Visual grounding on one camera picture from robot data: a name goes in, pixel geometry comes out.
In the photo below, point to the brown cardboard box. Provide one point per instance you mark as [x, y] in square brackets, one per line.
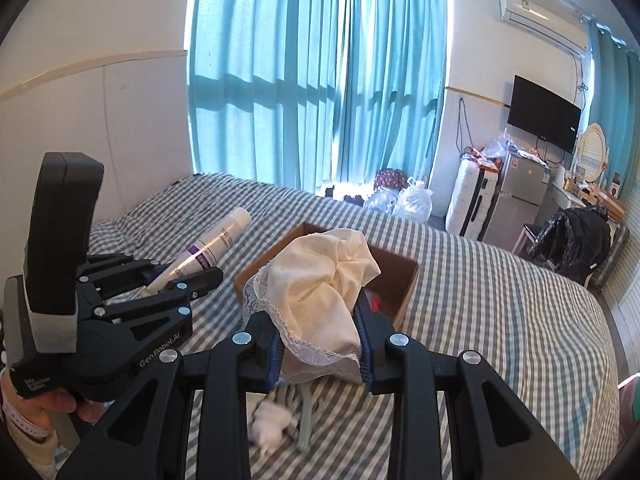
[392, 270]

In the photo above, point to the red item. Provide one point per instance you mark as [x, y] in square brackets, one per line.
[375, 304]

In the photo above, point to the wooden box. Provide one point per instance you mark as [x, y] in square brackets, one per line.
[615, 206]

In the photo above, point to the person's left forearm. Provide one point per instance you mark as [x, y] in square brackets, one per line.
[22, 440]

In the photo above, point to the white air conditioner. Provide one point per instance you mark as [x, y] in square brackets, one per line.
[542, 17]

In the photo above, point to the dark red patterned bag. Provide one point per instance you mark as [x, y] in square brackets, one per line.
[391, 179]

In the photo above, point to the cream lace-trimmed cloth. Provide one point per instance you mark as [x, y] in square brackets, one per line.
[310, 280]

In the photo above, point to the white oval vanity mirror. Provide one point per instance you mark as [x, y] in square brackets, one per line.
[592, 150]

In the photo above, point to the teal window curtain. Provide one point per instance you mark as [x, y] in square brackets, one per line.
[395, 70]
[612, 90]
[260, 70]

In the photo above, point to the pale green plastic hanger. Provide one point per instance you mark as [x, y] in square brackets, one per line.
[306, 420]

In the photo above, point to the clear plastic bag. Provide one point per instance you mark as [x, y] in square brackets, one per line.
[497, 146]
[414, 200]
[379, 201]

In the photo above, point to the white crumpled tissue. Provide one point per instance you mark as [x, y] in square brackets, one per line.
[270, 422]

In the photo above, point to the black jacket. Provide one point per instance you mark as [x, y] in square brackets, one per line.
[575, 245]

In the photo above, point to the white suitcase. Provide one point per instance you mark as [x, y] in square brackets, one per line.
[470, 200]

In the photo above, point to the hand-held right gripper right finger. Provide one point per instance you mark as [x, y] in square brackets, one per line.
[366, 355]

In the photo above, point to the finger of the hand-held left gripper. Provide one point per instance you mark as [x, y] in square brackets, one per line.
[125, 270]
[200, 282]

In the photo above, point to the black flat television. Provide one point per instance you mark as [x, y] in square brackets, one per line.
[545, 112]

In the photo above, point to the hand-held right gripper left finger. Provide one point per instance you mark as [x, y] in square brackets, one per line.
[273, 357]

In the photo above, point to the person's left hand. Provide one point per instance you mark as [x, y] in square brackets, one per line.
[60, 402]

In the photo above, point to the white purple-label spray bottle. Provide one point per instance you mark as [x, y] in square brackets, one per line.
[220, 240]

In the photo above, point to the silver mini fridge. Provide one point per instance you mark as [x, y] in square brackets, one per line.
[522, 185]

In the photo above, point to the grey checked bed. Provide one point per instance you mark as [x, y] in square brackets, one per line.
[475, 310]

